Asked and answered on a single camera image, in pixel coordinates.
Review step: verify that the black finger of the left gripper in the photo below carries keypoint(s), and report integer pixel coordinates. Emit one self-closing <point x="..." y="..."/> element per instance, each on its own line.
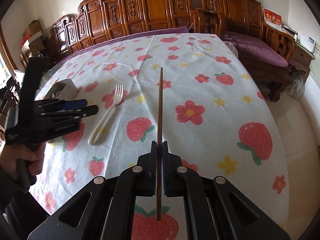
<point x="84" y="112"/>

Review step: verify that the red greeting card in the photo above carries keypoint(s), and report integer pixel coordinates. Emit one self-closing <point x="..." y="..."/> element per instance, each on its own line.
<point x="272" y="19"/>

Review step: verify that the carved wooden armchair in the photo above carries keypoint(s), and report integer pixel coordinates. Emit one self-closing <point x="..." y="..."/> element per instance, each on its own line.
<point x="245" y="17"/>

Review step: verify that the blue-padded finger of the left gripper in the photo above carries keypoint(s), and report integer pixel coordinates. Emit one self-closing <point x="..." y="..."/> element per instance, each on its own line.
<point x="73" y="105"/>

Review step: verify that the brown cardboard box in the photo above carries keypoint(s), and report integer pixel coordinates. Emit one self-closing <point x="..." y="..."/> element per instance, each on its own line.
<point x="32" y="29"/>

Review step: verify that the person's left hand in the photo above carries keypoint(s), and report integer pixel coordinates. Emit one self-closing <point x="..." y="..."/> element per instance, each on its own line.
<point x="9" y="155"/>

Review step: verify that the white cardboard box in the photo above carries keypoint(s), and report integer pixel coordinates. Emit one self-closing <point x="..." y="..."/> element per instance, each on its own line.
<point x="34" y="42"/>

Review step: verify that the rectangular metal tin box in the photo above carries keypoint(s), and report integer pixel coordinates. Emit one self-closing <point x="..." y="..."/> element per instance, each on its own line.
<point x="62" y="90"/>

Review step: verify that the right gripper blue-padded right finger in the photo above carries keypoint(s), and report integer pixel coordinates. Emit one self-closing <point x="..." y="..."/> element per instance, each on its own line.
<point x="215" y="208"/>

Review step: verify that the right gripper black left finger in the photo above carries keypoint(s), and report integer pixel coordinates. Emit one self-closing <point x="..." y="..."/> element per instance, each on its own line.
<point x="103" y="208"/>

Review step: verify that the strawberry flower print tablecloth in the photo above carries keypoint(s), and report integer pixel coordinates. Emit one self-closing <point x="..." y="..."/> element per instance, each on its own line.
<point x="214" y="118"/>

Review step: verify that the grey fluffy pet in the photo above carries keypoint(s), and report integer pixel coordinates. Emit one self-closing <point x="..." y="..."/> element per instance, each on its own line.
<point x="296" y="88"/>

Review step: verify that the white router box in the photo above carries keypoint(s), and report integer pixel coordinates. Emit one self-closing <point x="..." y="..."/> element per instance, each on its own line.
<point x="308" y="42"/>

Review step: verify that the carved wooden sofa bench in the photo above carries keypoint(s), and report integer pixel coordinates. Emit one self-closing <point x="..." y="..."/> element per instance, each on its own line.
<point x="99" y="21"/>

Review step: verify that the purple armchair cushion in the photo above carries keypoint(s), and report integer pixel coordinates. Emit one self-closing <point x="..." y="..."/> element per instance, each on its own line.
<point x="252" y="48"/>

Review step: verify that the wooden side table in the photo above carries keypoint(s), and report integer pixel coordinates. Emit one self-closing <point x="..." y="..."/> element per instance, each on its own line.
<point x="300" y="61"/>

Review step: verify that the dark brown wooden chopstick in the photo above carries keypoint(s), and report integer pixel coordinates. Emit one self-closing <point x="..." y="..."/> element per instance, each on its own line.
<point x="159" y="148"/>

